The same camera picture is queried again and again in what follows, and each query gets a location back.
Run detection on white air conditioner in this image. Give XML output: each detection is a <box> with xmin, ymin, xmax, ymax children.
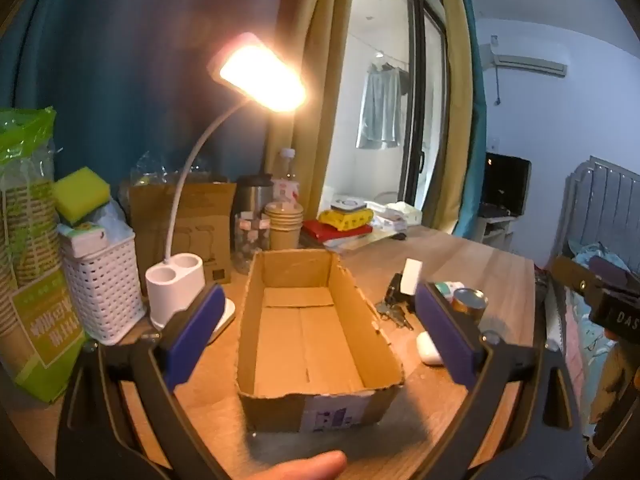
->
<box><xmin>480</xmin><ymin>42</ymin><xmax>568</xmax><ymax>79</ymax></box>

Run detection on yellow wet wipes packet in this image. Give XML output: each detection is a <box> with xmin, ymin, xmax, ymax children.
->
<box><xmin>319</xmin><ymin>207</ymin><xmax>374</xmax><ymax>232</ymax></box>

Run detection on black television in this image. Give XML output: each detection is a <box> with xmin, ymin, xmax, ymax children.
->
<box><xmin>482</xmin><ymin>152</ymin><xmax>532</xmax><ymax>217</ymax></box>

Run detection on bunch of keys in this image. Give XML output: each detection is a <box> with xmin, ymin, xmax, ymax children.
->
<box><xmin>376</xmin><ymin>300</ymin><xmax>415</xmax><ymax>331</ymax></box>

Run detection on red book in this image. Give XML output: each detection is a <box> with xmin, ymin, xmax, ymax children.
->
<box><xmin>301</xmin><ymin>219</ymin><xmax>374</xmax><ymax>244</ymax></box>

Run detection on clear plastic water bottle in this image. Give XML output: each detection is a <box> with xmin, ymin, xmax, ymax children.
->
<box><xmin>272</xmin><ymin>148</ymin><xmax>301</xmax><ymax>206</ymax></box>

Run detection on yellow green sponge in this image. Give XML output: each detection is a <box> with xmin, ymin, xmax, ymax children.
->
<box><xmin>52</xmin><ymin>166</ymin><xmax>112</xmax><ymax>226</ymax></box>

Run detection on white perforated plastic basket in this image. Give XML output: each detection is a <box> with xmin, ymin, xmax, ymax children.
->
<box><xmin>59</xmin><ymin>232</ymin><xmax>148</xmax><ymax>346</ymax></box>

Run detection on flat brown cardboard carton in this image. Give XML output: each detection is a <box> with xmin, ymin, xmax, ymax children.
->
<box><xmin>129</xmin><ymin>180</ymin><xmax>237</xmax><ymax>283</ymax></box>

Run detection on grey padded headboard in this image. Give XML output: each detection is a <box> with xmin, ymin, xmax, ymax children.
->
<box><xmin>552</xmin><ymin>156</ymin><xmax>640</xmax><ymax>262</ymax></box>

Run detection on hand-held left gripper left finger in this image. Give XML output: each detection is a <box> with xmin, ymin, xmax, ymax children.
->
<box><xmin>56</xmin><ymin>283</ymin><xmax>232</xmax><ymax>480</ymax></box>

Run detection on white earbuds case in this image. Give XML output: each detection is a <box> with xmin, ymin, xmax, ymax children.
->
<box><xmin>416</xmin><ymin>331</ymin><xmax>446</xmax><ymax>366</ymax></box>

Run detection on brown cardboard box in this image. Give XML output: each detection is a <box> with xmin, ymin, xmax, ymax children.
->
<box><xmin>235</xmin><ymin>249</ymin><xmax>406</xmax><ymax>435</ymax></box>

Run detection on black framed sliding door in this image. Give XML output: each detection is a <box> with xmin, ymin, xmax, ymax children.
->
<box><xmin>400</xmin><ymin>0</ymin><xmax>451</xmax><ymax>221</ymax></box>

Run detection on stack of papers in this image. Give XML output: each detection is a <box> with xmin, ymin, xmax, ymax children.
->
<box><xmin>322</xmin><ymin>232</ymin><xmax>383</xmax><ymax>254</ymax></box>

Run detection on person's left hand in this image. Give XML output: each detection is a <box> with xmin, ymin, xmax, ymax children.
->
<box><xmin>245</xmin><ymin>450</ymin><xmax>349</xmax><ymax>480</ymax></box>

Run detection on yellow curtain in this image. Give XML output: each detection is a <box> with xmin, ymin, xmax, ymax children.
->
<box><xmin>435</xmin><ymin>0</ymin><xmax>476</xmax><ymax>234</ymax></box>
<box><xmin>265</xmin><ymin>0</ymin><xmax>358</xmax><ymax>222</ymax></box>

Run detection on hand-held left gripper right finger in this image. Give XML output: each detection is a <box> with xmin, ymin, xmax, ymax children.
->
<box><xmin>415</xmin><ymin>281</ymin><xmax>587</xmax><ymax>480</ymax></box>

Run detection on green bag of paper cups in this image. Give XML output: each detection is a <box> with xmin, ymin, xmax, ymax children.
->
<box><xmin>0</xmin><ymin>107</ymin><xmax>87</xmax><ymax>403</ymax></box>

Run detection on white green packet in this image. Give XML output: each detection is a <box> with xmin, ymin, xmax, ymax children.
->
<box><xmin>70</xmin><ymin>224</ymin><xmax>109</xmax><ymax>257</ymax></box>

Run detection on white plastic packets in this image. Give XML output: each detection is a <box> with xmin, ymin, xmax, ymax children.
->
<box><xmin>371</xmin><ymin>210</ymin><xmax>407</xmax><ymax>232</ymax></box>

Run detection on white charger block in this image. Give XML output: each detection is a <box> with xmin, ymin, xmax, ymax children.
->
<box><xmin>401</xmin><ymin>258</ymin><xmax>423</xmax><ymax>297</ymax></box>

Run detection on white gooseneck desk lamp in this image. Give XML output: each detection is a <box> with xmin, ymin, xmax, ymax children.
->
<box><xmin>145</xmin><ymin>32</ymin><xmax>307</xmax><ymax>346</ymax></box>

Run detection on white tissue box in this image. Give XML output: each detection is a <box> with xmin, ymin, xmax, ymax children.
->
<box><xmin>385</xmin><ymin>201</ymin><xmax>424</xmax><ymax>225</ymax></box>

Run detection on teal curtain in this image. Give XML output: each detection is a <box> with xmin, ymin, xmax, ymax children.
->
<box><xmin>461</xmin><ymin>0</ymin><xmax>489</xmax><ymax>242</ymax></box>
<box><xmin>0</xmin><ymin>0</ymin><xmax>301</xmax><ymax>211</ymax></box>

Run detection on small metal can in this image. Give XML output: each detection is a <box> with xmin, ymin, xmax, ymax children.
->
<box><xmin>451</xmin><ymin>287</ymin><xmax>488</xmax><ymax>328</ymax></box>

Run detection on stack of brown paper cups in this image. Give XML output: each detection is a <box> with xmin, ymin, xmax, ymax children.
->
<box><xmin>264</xmin><ymin>201</ymin><xmax>305</xmax><ymax>251</ymax></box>

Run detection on glass jar of candies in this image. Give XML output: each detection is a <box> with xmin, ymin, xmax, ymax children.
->
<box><xmin>234</xmin><ymin>212</ymin><xmax>272</xmax><ymax>275</ymax></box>

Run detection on stainless steel mug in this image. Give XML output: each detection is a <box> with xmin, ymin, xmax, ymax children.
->
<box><xmin>235</xmin><ymin>174</ymin><xmax>275</xmax><ymax>218</ymax></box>

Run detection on white cabinet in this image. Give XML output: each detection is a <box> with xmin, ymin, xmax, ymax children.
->
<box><xmin>477</xmin><ymin>212</ymin><xmax>514</xmax><ymax>249</ymax></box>

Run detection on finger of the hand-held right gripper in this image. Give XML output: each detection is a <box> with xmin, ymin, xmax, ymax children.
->
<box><xmin>551</xmin><ymin>256</ymin><xmax>602</xmax><ymax>295</ymax></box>
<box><xmin>588</xmin><ymin>255</ymin><xmax>640</xmax><ymax>292</ymax></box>

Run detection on person's right forearm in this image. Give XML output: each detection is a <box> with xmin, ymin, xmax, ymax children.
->
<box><xmin>586</xmin><ymin>330</ymin><xmax>640</xmax><ymax>463</ymax></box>

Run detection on clear plastic bag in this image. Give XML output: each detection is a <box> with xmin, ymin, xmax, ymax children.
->
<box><xmin>131</xmin><ymin>151</ymin><xmax>226</xmax><ymax>187</ymax></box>

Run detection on light blue printed bedding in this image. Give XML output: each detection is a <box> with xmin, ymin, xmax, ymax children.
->
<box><xmin>562</xmin><ymin>242</ymin><xmax>640</xmax><ymax>426</ymax></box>

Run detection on hanging grey shirt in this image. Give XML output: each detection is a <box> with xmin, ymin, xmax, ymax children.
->
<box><xmin>356</xmin><ymin>62</ymin><xmax>410</xmax><ymax>150</ymax></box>

